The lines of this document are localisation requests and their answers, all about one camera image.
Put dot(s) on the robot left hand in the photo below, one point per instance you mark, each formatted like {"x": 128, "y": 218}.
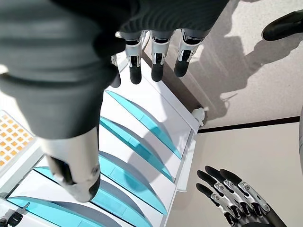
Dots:
{"x": 239, "y": 201}

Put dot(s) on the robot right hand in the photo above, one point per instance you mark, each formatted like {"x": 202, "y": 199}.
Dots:
{"x": 59, "y": 59}

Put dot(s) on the white medical cart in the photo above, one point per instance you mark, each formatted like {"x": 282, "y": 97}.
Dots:
{"x": 187, "y": 151}

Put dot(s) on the white mesh basket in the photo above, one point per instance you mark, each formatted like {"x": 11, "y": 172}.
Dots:
{"x": 11, "y": 137}

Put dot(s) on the white cart caster wheel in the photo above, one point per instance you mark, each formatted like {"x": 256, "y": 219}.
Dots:
{"x": 199, "y": 116}

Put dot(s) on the black cart lock key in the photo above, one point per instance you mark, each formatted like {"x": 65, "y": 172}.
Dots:
{"x": 14, "y": 216}

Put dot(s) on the black robot right foot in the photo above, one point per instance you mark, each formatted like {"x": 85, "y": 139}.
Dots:
{"x": 284, "y": 27}

